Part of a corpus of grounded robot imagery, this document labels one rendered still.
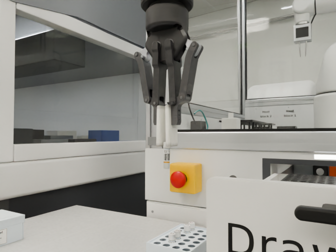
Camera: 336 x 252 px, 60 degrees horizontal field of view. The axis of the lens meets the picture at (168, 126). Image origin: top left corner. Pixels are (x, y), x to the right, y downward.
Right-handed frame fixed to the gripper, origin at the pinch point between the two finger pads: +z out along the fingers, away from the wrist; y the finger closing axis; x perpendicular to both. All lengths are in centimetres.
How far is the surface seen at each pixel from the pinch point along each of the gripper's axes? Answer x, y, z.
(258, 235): -8.5, 17.8, 13.1
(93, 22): 36, -56, -41
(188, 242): 2.6, 2.9, 20.3
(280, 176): 26.7, 13.6, 11.2
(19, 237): -6.6, -32.6, 23.3
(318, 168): 61, 19, 13
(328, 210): -11.8, 25.0, 8.5
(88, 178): 34, -56, 18
